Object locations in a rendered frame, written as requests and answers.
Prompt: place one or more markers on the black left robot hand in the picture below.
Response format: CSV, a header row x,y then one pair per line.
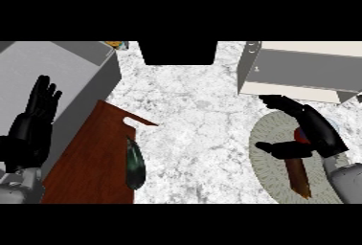
x,y
28,134

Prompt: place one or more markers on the grey box appliance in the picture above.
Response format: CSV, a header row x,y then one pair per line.
x,y
56,89

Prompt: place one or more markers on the grey and cream tiered shelf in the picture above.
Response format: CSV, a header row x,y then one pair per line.
x,y
301,71

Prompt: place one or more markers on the brown sweet potato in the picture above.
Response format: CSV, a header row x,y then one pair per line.
x,y
298,178

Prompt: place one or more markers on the dark green cucumber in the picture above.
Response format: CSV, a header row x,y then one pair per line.
x,y
134,166

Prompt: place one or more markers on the small orange and teal object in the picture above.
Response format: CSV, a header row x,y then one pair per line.
x,y
116,44

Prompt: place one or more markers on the black appliance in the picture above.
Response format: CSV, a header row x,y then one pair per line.
x,y
179,52

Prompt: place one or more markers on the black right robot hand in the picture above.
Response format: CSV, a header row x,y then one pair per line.
x,y
310,130

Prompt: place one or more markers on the brown wooden cutting board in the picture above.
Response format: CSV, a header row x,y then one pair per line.
x,y
93,159

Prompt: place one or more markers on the round grey-green placemat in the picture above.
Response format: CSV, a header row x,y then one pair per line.
x,y
270,159

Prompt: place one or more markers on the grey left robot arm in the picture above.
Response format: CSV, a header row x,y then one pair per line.
x,y
17,186

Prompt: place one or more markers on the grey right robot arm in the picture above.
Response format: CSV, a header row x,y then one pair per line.
x,y
344,178

